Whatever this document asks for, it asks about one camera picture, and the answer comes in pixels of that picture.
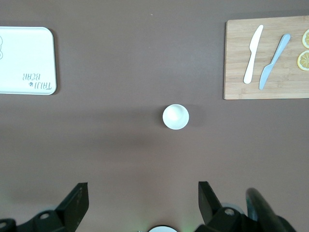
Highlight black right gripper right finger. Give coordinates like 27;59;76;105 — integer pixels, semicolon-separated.
194;181;256;232

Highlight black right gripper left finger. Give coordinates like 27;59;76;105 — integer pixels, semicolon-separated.
0;182;89;232

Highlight white IKEA cup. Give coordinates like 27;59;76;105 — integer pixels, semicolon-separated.
162;103;190;131

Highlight white bear print tray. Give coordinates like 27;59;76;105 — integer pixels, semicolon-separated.
0;26;57;95

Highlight brown table mat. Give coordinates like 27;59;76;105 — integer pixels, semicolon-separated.
0;0;309;232

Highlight white plastic knife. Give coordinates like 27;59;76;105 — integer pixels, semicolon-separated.
243;24;264;85

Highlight grey plastic knife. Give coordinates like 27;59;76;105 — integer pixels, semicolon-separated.
258;33;291;90

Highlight wooden cutting board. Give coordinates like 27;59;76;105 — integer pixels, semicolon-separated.
223;15;309;101

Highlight lemon slice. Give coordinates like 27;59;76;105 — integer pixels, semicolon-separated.
296;50;309;72
302;29;309;50

